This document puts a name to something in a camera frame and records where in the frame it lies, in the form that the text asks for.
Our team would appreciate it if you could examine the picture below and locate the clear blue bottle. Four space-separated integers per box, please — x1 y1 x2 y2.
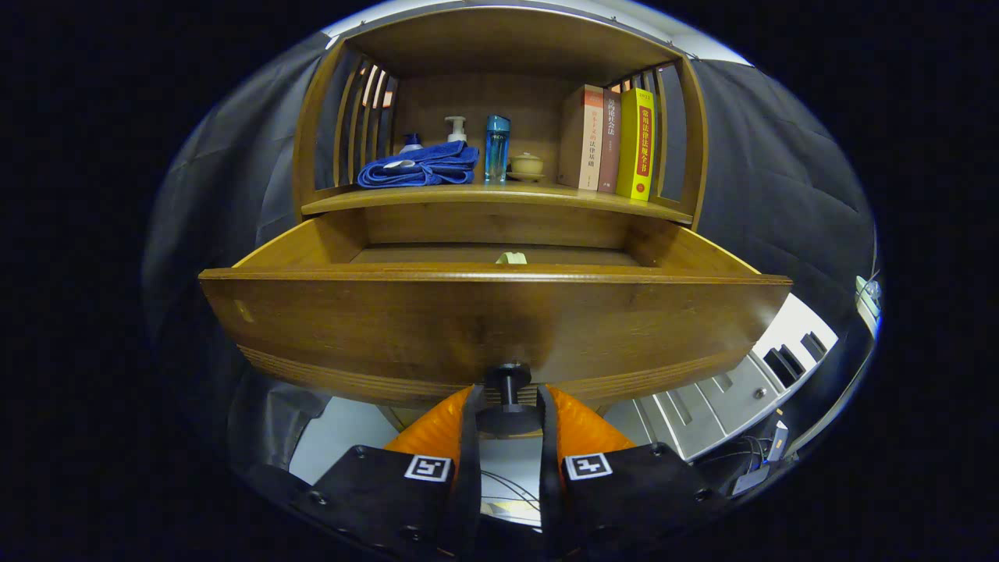
485 115 511 184

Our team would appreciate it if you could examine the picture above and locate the brown book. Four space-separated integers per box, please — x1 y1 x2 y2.
597 88 623 194

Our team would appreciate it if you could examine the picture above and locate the wooden drawer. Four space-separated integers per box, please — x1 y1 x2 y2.
199 209 793 411

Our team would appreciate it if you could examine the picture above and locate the orange and white book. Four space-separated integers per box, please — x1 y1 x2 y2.
557 84 605 191

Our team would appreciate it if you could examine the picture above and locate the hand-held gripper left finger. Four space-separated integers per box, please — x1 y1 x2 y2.
293 384 485 559

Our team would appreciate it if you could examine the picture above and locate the wooden countertop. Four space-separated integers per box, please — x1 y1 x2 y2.
300 181 694 226

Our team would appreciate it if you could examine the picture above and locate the blue folded towel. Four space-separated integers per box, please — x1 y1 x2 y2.
357 140 480 189

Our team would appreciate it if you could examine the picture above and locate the black drawer knob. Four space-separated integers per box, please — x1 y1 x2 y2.
476 363 541 436

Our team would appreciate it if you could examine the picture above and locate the white and green round device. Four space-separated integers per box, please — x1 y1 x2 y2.
855 275 883 336

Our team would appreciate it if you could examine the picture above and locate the tangle of black cables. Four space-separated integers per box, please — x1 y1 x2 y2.
480 468 541 518

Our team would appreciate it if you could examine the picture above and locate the beige lidded teacup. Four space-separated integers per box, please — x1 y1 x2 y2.
507 152 545 183

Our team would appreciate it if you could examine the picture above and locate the wooden cabinet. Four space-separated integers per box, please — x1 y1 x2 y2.
293 6 707 430

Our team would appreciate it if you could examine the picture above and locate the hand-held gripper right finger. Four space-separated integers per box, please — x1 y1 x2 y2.
537 384 731 557

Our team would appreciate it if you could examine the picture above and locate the white drawer unit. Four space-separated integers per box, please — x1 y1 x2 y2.
605 293 840 461

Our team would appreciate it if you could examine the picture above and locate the yellow book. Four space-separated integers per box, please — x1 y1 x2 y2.
616 87 656 201

